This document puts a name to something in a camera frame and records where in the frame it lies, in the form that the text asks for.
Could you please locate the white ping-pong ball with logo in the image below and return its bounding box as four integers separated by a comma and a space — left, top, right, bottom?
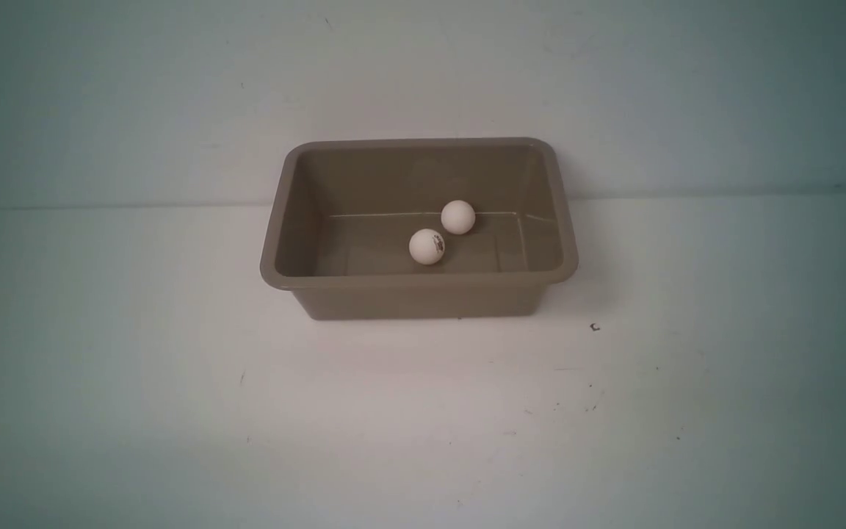
408, 228, 446, 267

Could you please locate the tan plastic storage bin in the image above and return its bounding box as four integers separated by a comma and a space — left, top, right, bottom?
261, 137, 579, 320

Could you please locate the plain white ping-pong ball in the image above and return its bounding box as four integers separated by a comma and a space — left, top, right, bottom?
441, 200, 477, 235

